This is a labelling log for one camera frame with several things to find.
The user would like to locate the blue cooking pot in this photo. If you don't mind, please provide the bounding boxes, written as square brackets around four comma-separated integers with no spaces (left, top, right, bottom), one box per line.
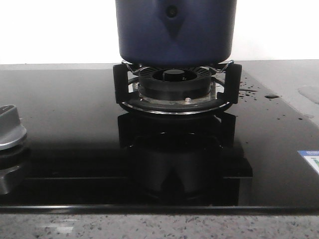
[115,0,237,67]

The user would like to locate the black pot support grate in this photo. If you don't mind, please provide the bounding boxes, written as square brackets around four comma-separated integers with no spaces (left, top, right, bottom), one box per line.
[113,61,242,115]

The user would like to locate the black gas burner head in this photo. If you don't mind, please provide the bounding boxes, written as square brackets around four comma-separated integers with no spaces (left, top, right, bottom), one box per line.
[139,67,212,101]

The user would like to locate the black gas stove cooktop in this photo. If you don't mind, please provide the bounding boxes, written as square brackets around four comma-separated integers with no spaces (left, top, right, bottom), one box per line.
[0,66,319,215]

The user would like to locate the silver stove control knob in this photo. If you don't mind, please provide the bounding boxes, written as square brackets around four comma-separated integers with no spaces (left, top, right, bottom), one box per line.
[0,105,27,150]

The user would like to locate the blue energy label sticker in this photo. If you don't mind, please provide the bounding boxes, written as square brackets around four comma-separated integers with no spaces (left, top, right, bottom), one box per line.
[298,150,319,174]

